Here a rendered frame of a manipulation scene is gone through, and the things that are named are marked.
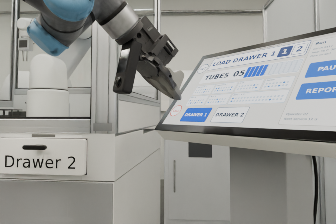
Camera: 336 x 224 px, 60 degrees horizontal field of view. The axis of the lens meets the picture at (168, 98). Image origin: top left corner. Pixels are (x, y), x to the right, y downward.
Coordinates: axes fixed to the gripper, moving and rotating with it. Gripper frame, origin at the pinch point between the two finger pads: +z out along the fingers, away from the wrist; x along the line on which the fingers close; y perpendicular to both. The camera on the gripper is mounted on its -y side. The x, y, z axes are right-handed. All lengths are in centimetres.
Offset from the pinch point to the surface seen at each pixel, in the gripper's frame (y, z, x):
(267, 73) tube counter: 14.1, 7.2, -16.0
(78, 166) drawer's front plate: -23.3, 4.3, 31.9
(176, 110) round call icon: 2.5, 7.4, 8.5
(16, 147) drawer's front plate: -29, -10, 47
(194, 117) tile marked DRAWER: 0.2, 7.4, -0.6
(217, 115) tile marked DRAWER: 0.9, 7.3, -8.1
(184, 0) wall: 265, 72, 258
